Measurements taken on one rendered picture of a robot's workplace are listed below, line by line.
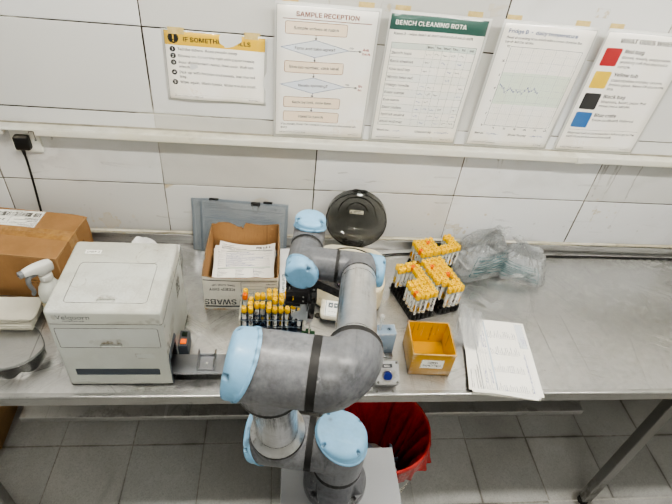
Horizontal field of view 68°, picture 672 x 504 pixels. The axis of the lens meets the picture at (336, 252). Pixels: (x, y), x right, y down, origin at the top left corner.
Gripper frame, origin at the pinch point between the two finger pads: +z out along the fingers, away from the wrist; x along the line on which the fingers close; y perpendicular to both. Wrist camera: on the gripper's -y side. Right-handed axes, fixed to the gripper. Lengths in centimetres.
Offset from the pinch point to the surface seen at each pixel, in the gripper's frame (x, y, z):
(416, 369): 3.5, -33.4, 17.9
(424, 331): -9.1, -37.7, 14.9
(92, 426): -31, 89, 108
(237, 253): -43, 24, 14
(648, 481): -3, -161, 108
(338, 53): -55, -6, -55
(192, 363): 3.4, 33.0, 16.6
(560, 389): 8, -79, 21
